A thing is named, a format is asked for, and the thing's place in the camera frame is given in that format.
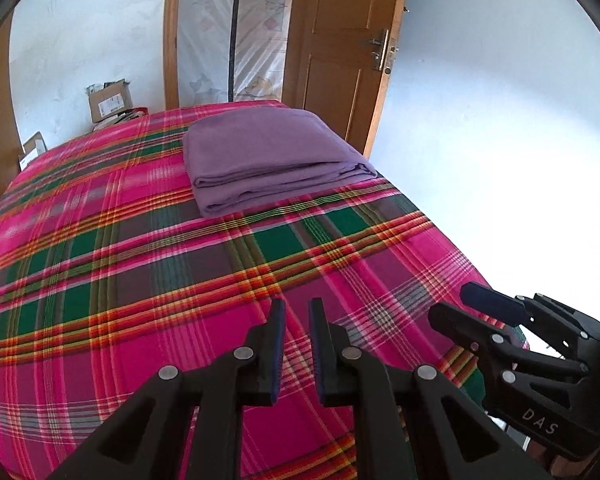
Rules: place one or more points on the clear plastic door curtain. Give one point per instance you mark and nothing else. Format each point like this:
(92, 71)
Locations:
(215, 35)

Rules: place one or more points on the purple fleece pants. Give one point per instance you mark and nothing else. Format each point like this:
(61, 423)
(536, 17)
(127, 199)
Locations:
(265, 145)

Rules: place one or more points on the small white box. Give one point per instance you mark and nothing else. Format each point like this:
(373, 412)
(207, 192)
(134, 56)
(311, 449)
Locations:
(32, 150)

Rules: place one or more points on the brown cardboard box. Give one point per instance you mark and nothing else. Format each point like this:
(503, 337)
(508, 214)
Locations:
(110, 102)

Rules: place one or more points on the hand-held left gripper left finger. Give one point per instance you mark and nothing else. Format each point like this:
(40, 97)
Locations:
(278, 350)

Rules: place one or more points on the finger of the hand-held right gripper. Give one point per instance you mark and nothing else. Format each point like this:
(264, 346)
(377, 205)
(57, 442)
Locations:
(460, 320)
(490, 297)

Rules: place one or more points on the pink plaid bed sheet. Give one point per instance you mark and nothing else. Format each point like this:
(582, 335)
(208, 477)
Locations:
(130, 260)

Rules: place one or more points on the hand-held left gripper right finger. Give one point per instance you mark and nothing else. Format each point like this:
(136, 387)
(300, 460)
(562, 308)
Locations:
(316, 355)

